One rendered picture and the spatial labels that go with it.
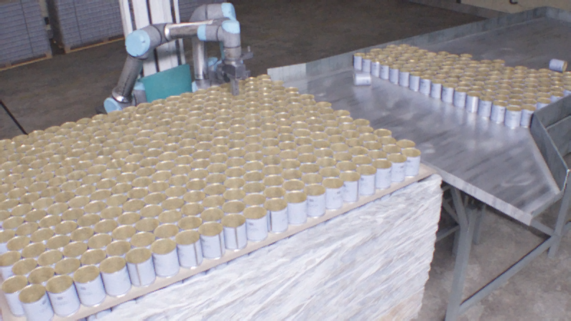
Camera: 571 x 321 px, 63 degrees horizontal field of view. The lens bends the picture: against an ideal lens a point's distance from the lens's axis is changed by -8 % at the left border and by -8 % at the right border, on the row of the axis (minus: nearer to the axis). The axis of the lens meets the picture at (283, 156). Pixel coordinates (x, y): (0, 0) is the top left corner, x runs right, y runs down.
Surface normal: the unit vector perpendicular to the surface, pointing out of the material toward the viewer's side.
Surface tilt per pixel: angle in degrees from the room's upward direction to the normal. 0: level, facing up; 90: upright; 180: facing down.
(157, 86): 90
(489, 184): 0
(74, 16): 88
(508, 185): 0
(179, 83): 90
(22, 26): 89
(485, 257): 0
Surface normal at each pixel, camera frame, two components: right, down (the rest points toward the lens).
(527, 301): -0.06, -0.88
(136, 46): -0.33, 0.37
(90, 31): 0.61, 0.32
